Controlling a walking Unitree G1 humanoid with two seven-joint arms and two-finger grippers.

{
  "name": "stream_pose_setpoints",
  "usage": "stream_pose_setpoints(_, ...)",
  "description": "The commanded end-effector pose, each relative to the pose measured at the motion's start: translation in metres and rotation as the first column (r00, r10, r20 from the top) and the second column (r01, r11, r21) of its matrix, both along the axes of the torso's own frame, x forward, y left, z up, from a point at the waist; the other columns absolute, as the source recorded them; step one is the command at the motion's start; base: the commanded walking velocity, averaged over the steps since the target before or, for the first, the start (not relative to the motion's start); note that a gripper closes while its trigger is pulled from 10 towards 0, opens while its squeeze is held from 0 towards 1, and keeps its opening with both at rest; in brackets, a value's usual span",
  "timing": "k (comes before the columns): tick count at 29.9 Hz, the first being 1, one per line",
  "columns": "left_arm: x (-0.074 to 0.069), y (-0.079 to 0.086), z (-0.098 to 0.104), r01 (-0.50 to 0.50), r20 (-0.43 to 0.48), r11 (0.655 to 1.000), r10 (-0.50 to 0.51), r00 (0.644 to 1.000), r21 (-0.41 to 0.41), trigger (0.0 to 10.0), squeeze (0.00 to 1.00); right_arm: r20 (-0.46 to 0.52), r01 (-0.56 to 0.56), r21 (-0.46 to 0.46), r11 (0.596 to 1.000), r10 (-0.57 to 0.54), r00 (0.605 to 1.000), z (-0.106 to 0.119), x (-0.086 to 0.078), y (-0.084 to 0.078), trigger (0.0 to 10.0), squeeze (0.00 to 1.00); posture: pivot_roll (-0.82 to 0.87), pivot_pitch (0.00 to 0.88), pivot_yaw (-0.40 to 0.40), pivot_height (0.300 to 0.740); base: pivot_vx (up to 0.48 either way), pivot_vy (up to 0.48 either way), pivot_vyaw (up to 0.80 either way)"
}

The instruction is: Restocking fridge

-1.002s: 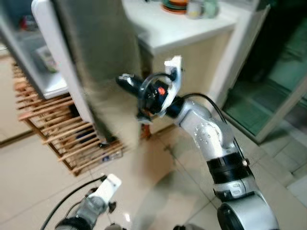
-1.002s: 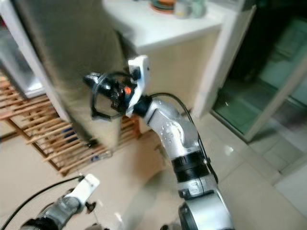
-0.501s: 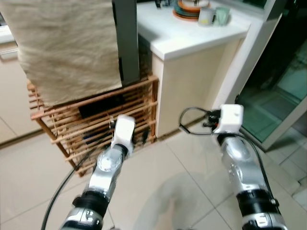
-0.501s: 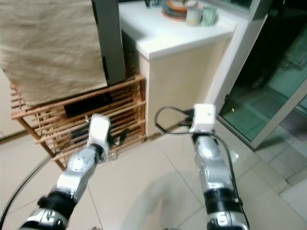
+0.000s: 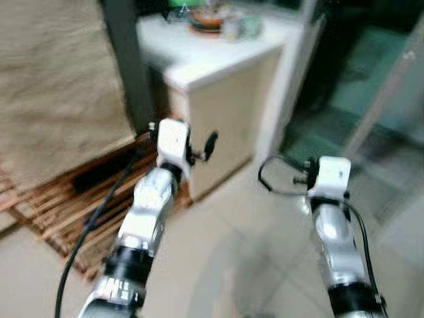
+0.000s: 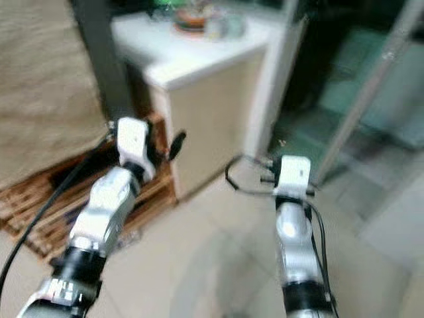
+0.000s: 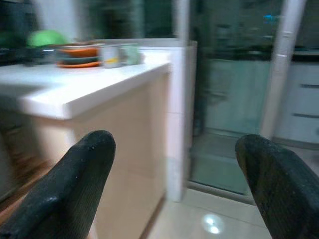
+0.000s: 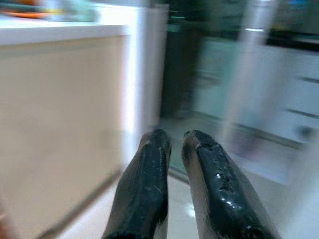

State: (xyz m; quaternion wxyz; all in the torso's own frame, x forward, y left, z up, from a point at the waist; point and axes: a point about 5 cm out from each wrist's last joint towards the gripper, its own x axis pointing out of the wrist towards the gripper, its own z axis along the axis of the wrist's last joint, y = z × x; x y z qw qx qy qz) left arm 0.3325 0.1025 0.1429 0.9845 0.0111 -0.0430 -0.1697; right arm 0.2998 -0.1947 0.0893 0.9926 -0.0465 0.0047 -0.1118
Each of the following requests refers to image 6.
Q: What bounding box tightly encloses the white kitchen counter unit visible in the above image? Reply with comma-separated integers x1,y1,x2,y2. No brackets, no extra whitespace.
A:
111,13,290,201

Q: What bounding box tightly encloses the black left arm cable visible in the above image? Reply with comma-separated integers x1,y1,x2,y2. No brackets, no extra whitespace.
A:
0,123,120,292

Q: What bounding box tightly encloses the wooden slatted rack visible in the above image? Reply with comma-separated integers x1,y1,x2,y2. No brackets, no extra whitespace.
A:
0,116,178,264

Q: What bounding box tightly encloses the pale green mug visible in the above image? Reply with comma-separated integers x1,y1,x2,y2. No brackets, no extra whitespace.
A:
225,15,247,38

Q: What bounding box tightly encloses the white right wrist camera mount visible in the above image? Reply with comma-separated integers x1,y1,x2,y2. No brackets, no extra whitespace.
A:
271,155,313,201

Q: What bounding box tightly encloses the glass sliding door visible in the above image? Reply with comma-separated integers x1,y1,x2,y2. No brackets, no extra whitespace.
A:
270,0,424,223

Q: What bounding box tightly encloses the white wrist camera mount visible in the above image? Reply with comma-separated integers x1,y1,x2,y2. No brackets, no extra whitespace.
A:
115,117,157,181
271,155,313,201

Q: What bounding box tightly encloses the grey mug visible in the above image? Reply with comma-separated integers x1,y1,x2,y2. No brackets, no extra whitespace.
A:
205,16,230,40

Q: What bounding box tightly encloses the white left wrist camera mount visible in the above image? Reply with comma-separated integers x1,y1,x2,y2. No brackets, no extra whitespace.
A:
115,117,157,181

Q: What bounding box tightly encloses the bright green bowl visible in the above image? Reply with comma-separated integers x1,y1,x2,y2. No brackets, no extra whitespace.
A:
154,0,193,9

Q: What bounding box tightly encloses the beige linen cloth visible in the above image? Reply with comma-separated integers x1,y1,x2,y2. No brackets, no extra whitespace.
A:
0,0,118,191

